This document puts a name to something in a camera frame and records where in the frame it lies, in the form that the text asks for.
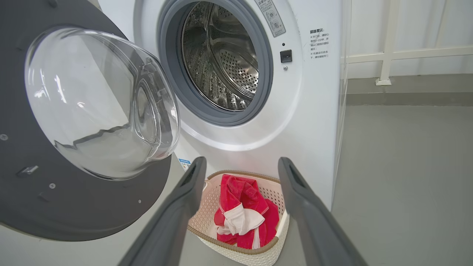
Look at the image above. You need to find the red and white garment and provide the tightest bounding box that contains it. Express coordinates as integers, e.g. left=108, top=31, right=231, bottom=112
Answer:
left=213, top=174, right=280, bottom=250

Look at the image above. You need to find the white metal railing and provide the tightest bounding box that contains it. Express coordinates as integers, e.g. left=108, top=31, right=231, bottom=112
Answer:
left=346, top=0, right=473, bottom=86

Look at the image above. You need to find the cream laundry basket brown rim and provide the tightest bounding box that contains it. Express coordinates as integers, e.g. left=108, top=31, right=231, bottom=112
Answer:
left=186, top=170, right=291, bottom=266

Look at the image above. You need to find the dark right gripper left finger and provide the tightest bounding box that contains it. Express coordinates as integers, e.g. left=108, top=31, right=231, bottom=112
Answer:
left=118, top=156, right=208, bottom=266

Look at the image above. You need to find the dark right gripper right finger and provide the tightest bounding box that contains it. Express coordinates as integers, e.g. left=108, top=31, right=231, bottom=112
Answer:
left=277, top=157, right=368, bottom=266

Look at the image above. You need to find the dark grey glass washer door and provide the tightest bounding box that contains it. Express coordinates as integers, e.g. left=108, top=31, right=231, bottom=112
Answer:
left=0, top=0, right=182, bottom=243

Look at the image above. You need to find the white front-load washing machine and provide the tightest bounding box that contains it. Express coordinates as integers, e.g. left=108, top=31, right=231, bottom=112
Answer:
left=97, top=0, right=350, bottom=212

